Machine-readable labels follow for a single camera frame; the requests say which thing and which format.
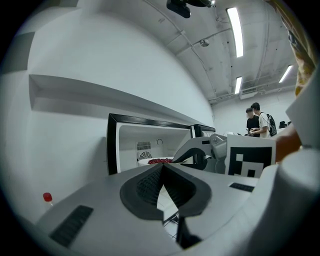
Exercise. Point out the person's right forearm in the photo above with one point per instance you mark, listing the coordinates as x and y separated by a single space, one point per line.
287 145

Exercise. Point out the red-capped clear bottle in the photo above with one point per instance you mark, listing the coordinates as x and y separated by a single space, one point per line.
47 197

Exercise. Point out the black-framed white mini fridge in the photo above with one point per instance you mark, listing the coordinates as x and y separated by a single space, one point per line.
130 140

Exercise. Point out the white air conditioner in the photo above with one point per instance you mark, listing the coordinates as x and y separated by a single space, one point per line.
248 94

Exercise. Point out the black office chair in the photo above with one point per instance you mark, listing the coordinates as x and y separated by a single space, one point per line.
283 124

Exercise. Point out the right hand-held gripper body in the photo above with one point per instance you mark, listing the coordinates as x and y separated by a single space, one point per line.
250 160

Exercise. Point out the long ceiling light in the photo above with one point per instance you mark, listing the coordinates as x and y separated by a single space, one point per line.
236 32
285 74
238 85

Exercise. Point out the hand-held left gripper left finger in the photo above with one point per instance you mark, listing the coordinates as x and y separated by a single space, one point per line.
95 200

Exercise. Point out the plate of red food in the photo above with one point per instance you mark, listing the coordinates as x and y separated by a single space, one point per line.
160 160

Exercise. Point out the black overhead device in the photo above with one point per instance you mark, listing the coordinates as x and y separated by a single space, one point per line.
178 8

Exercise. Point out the ceiling dome camera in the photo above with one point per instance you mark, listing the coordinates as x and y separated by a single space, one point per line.
204 43

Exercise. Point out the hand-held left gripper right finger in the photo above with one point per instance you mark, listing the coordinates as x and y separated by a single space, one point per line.
220 190

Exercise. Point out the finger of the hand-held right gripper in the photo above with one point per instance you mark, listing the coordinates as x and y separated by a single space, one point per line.
192 143
206 163

